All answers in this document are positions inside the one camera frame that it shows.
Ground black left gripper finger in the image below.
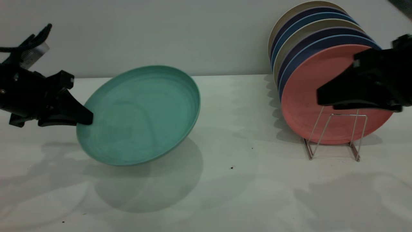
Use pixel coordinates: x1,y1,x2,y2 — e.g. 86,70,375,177
38,90,94,127
48,70,74,100

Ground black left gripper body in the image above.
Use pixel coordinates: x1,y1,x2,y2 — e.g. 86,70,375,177
0,64,49,128

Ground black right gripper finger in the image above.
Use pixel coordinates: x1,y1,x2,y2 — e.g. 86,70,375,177
317,68,395,105
333,101,403,112

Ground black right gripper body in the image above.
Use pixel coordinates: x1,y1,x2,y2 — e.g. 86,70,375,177
354,34,412,106

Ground green round plate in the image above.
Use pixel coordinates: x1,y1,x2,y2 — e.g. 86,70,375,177
76,65,201,166

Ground salmon pink round plate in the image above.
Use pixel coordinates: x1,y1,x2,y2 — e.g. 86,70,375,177
281,44,394,145

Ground blue round plate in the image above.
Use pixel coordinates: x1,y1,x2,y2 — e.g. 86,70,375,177
271,12,358,70
278,35,382,97

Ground dark purple round plate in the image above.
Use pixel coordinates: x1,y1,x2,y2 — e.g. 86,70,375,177
277,27,374,87
270,6,350,62

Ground beige round plate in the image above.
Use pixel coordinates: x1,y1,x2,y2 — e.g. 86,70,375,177
273,19,366,84
268,1,346,58

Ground metal wire plate rack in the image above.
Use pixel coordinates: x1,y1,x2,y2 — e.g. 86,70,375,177
302,106,368,162

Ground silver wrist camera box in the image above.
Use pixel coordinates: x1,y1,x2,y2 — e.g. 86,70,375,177
19,42,50,70

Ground black cable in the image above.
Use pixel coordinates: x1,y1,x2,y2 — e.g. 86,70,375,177
0,24,52,65

